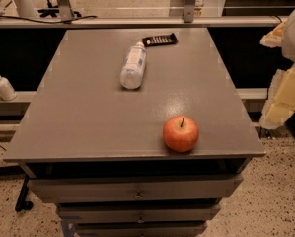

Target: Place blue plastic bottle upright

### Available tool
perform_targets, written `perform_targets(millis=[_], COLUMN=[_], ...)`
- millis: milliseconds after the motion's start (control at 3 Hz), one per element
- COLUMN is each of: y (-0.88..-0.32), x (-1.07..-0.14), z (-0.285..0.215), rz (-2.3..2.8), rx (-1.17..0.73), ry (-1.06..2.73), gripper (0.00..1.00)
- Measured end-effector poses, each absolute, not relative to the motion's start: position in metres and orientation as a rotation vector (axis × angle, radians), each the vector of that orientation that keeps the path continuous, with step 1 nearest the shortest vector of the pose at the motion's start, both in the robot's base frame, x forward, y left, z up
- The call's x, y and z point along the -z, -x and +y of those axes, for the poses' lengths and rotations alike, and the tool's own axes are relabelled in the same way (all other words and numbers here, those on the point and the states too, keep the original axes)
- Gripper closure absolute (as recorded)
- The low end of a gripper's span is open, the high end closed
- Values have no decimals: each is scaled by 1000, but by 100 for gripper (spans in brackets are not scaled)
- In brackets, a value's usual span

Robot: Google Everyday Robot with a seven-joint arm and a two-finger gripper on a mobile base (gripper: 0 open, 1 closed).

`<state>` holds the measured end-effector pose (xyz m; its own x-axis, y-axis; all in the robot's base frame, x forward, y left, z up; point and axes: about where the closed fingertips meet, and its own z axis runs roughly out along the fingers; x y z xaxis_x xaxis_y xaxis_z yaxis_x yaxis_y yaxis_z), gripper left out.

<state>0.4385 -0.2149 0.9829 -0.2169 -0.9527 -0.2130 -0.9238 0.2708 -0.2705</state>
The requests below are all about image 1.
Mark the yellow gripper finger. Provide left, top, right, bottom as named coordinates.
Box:
left=259, top=63, right=295, bottom=129
left=259, top=22, right=286, bottom=48

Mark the clear plastic water bottle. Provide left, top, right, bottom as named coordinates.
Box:
left=119, top=42, right=147, bottom=89

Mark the white pump dispenser bottle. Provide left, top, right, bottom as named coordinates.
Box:
left=0, top=75, right=17, bottom=101

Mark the red apple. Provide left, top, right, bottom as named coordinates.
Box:
left=163, top=116, right=199, bottom=153

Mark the top grey drawer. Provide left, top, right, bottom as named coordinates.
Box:
left=28, top=174, right=243, bottom=203

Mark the grey drawer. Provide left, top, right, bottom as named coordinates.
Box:
left=28, top=174, right=243, bottom=203
left=76, top=221, right=207, bottom=237
left=57, top=203, right=220, bottom=223

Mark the bottom grey drawer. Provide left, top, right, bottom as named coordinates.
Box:
left=76, top=221, right=207, bottom=237

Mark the middle grey drawer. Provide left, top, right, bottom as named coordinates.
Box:
left=57, top=203, right=220, bottom=223

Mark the black caster wheel leg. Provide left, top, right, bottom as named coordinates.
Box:
left=15, top=176, right=34, bottom=212

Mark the grey metal post right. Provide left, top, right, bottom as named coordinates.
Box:
left=184, top=0, right=196, bottom=23

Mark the grey metal post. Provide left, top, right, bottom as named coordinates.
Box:
left=57, top=0, right=74, bottom=21
left=184, top=0, right=196, bottom=23

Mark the black cable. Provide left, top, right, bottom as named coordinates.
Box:
left=0, top=7, right=98, bottom=25

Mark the grey metal post left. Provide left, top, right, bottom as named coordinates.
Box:
left=57, top=0, right=74, bottom=21

